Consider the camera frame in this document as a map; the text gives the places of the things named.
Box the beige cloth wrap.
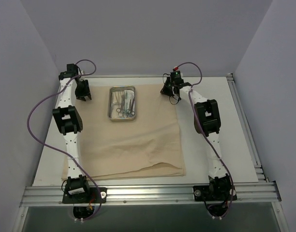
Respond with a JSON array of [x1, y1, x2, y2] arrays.
[[75, 84, 186, 180]]

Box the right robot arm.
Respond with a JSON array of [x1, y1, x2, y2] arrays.
[[161, 67, 233, 200]]

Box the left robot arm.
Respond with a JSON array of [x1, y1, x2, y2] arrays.
[[53, 64, 92, 203]]

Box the surgical forceps in tray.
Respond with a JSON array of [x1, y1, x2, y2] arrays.
[[123, 98, 135, 118]]

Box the metal instrument tray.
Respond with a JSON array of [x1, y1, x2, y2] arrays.
[[107, 85, 136, 122]]

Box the white packet in tray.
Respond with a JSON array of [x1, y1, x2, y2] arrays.
[[124, 89, 134, 101]]

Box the right black thin cable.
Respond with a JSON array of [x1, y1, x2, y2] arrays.
[[162, 73, 182, 106]]

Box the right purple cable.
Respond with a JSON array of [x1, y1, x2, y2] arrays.
[[173, 62, 237, 220]]

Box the purple cable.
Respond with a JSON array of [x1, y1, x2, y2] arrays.
[[173, 62, 237, 220], [26, 59, 103, 221]]

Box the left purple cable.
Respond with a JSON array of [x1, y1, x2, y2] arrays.
[[26, 59, 103, 221]]

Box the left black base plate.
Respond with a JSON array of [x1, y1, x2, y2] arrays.
[[62, 187, 107, 204]]

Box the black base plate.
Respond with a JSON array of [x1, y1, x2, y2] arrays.
[[193, 185, 231, 202], [62, 187, 107, 204]]

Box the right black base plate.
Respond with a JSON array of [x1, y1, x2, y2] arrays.
[[193, 185, 231, 202]]

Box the aluminium frame rail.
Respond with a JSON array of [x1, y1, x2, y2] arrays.
[[19, 181, 281, 207]]

